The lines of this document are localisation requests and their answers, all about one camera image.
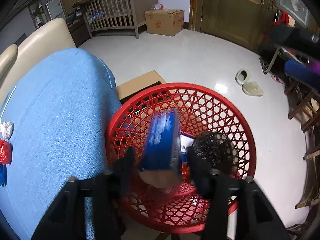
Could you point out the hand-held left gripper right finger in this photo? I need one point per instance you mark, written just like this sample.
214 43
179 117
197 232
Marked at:
197 170

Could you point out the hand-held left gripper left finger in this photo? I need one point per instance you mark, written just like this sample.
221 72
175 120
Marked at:
126 167

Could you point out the blue toothpaste box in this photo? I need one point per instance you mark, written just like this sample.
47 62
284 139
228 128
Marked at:
160 142

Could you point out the red plastic mesh basket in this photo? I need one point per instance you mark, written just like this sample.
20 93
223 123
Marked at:
212 105

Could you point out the black plastic bag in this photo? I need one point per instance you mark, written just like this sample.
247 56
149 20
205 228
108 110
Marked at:
212 145

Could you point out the white blue printed packet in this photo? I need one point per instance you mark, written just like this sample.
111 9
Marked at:
185 140

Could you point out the flat brown cardboard sheet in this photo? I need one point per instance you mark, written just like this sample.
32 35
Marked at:
140 85

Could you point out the red plastic bag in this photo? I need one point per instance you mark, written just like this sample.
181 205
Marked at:
5 152

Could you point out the blue plastic bag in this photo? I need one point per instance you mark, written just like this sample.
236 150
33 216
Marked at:
2 175

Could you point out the wooden chair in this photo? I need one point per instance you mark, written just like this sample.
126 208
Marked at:
307 110

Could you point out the white plastic bag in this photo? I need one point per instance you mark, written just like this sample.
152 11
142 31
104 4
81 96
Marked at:
6 130

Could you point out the thin white plastic tube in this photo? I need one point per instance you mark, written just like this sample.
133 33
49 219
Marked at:
8 100

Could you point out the blue padded bar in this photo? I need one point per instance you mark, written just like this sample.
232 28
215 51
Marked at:
300 73

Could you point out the brown cardboard box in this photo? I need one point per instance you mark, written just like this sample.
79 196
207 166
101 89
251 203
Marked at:
162 22

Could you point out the wooden baby crib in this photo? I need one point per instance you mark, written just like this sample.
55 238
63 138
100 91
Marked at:
112 17

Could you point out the beige leather sofa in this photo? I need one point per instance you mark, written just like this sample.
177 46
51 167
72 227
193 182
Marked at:
37 35

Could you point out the wooden door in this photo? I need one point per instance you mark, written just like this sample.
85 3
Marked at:
230 10

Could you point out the black padded bar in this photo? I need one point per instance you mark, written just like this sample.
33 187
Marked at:
292 36

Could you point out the red cloth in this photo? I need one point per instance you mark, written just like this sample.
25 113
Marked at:
285 18

